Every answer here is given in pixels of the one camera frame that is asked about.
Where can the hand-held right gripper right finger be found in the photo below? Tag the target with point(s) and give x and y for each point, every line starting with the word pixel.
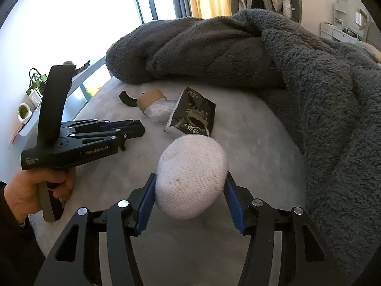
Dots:
pixel 235 211

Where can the person's left hand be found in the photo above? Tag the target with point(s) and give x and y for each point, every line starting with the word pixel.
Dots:
pixel 23 190

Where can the brown cardboard tape roll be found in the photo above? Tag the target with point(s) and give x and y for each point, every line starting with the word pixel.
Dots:
pixel 150 99

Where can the green bag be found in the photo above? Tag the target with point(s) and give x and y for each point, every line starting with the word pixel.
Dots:
pixel 37 80

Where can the black curved plastic piece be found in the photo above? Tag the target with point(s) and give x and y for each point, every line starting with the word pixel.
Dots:
pixel 128 98

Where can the white cup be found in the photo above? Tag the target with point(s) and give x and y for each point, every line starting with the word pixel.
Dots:
pixel 35 98

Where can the bed with grey sheet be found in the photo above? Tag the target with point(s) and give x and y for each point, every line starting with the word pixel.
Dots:
pixel 190 244

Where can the person's left forearm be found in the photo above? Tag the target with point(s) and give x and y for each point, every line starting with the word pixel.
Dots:
pixel 15 244

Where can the tan pillow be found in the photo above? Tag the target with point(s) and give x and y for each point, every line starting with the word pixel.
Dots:
pixel 372 50

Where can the white dressing table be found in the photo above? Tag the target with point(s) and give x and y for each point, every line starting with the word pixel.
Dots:
pixel 336 23

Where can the grey fleece blanket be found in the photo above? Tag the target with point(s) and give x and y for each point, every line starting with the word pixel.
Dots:
pixel 327 95

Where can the green fuzzy slipper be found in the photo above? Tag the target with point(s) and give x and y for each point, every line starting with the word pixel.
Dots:
pixel 68 63
pixel 24 113

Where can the yellow plastic bag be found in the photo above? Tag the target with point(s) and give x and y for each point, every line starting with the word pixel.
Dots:
pixel 92 89

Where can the black snack packet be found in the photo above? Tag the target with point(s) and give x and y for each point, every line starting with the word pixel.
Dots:
pixel 190 116

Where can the white plastic bag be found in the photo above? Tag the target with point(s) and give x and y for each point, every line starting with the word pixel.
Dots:
pixel 160 110

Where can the white sock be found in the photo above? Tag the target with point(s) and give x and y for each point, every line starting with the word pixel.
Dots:
pixel 190 175

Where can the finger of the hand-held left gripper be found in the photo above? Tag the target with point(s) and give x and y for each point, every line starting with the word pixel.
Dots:
pixel 131 131
pixel 104 123

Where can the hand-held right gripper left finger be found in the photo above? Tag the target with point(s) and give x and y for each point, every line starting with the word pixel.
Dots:
pixel 147 205

